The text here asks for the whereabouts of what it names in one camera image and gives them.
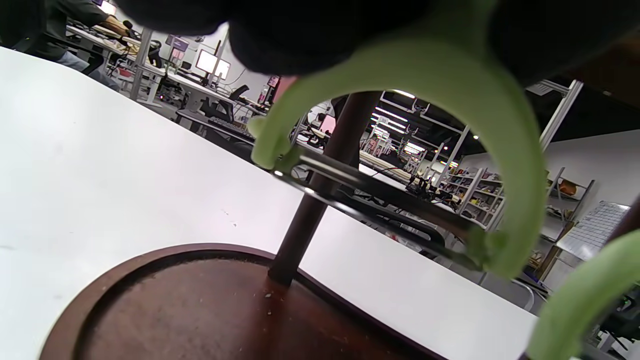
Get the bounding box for computer monitor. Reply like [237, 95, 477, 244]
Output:
[195, 49, 232, 81]

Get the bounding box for storage shelf rack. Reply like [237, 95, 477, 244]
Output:
[440, 167, 596, 273]

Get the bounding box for brown wooden key rack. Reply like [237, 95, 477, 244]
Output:
[39, 30, 640, 360]

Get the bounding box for green vegetable scraper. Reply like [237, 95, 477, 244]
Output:
[249, 0, 549, 279]
[527, 230, 640, 360]

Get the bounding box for person's left hand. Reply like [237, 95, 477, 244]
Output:
[115, 0, 640, 87]

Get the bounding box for black keyboard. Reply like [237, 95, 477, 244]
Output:
[207, 116, 257, 142]

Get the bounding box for white wall chart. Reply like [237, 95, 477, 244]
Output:
[556, 201, 631, 262]

